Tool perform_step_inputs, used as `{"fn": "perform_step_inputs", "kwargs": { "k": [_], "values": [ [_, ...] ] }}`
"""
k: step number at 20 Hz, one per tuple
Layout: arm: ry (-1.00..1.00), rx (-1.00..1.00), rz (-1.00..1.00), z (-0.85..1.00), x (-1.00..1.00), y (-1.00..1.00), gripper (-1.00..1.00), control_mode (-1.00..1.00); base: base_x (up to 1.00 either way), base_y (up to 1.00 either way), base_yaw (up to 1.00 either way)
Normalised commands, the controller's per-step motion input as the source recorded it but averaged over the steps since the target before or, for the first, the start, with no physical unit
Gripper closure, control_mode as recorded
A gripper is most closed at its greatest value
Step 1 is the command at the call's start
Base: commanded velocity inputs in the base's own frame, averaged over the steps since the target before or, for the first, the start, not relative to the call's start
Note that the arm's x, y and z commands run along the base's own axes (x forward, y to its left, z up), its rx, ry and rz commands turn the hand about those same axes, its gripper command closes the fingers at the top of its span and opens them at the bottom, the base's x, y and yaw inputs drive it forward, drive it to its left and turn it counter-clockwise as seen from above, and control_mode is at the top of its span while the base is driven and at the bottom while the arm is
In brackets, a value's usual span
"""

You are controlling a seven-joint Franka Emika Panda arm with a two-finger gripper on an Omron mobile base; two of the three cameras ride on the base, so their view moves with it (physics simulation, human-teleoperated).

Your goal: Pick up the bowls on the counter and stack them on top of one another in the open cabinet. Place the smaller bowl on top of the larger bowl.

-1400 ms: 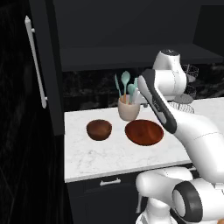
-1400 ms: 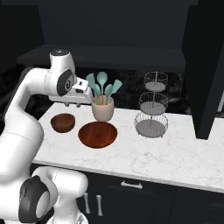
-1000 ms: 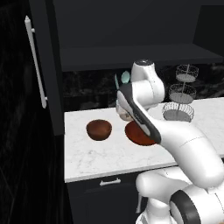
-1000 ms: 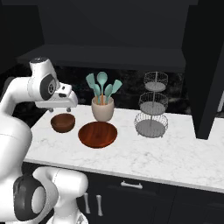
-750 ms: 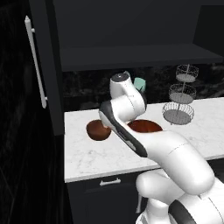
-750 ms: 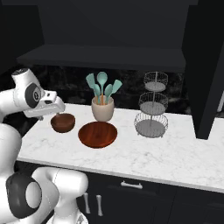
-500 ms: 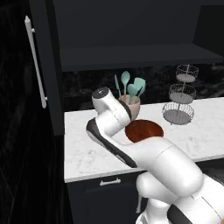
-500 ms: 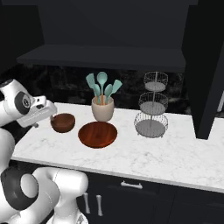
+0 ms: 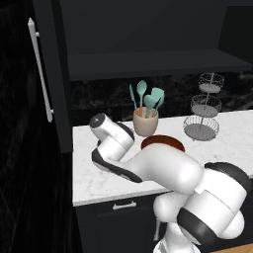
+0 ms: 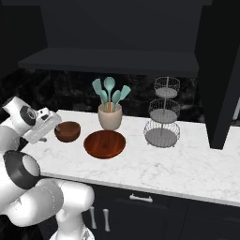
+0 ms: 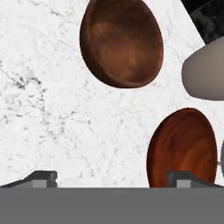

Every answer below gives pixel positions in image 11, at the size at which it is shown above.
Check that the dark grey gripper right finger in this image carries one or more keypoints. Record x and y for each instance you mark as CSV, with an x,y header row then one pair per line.
x,y
183,178

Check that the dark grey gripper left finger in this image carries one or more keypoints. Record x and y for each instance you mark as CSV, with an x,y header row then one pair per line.
x,y
40,178

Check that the small reddish wooden bowl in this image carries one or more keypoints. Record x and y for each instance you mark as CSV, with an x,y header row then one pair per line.
x,y
183,145

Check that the large brown wooden bowl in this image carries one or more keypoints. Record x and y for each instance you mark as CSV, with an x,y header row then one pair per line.
x,y
122,43

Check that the grey metal object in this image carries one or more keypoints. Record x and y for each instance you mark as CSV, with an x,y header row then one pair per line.
x,y
222,159

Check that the beige grey rounded vessel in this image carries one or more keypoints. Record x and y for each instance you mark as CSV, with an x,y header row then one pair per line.
x,y
205,73

